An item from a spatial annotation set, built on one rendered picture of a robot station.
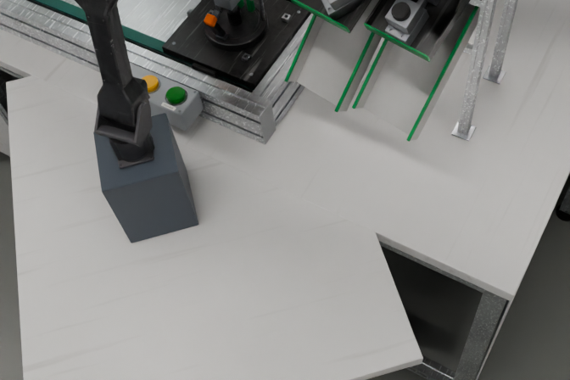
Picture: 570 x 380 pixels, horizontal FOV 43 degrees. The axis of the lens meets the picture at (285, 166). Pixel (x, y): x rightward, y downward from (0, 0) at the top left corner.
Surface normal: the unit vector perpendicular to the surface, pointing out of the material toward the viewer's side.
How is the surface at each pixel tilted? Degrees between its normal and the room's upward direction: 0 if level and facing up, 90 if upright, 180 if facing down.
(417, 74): 45
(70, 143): 0
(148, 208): 90
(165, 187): 90
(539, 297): 0
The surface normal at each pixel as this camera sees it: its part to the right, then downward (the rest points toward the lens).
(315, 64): -0.52, 0.08
